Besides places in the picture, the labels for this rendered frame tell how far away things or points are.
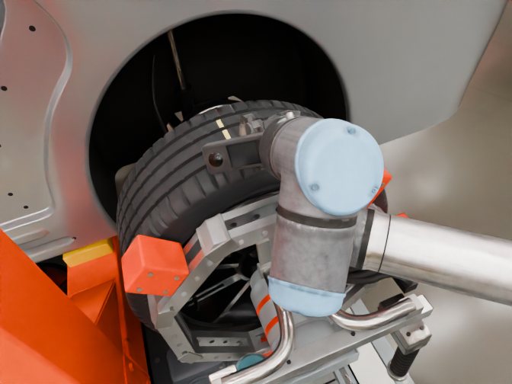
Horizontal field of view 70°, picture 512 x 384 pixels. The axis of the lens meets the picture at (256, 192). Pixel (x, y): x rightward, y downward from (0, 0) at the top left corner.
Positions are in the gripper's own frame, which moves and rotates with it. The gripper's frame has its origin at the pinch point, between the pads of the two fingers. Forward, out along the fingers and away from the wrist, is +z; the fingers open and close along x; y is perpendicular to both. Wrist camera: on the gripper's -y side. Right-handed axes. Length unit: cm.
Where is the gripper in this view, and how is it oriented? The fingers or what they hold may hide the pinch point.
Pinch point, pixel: (241, 136)
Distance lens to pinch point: 70.5
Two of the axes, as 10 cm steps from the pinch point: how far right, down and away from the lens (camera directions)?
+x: -2.4, -9.2, -3.1
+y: 9.3, -3.1, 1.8
